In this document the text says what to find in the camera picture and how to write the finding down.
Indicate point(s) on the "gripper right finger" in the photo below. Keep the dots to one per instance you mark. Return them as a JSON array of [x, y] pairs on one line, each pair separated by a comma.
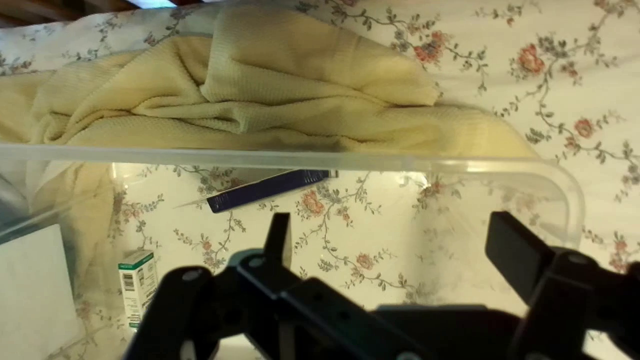
[[560, 285]]

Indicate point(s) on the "floral bed sheet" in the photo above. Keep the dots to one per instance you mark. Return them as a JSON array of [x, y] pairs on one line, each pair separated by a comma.
[[550, 75]]

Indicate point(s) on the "white flat packet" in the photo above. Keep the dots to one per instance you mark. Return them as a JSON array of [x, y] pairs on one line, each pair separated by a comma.
[[32, 300]]

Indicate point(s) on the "small green white box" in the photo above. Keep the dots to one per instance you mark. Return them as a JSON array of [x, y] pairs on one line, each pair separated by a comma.
[[136, 287]]

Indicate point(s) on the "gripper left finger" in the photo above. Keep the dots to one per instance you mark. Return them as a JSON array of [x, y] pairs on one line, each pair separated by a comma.
[[280, 305]]

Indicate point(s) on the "clear plastic bowl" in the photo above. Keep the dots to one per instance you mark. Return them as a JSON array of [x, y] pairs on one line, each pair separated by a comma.
[[450, 235]]

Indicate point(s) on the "black flat pack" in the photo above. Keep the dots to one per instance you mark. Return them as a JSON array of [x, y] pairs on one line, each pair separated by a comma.
[[265, 190]]

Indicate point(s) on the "cream knit blanket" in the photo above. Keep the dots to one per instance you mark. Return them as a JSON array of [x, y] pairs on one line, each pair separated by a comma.
[[240, 95]]

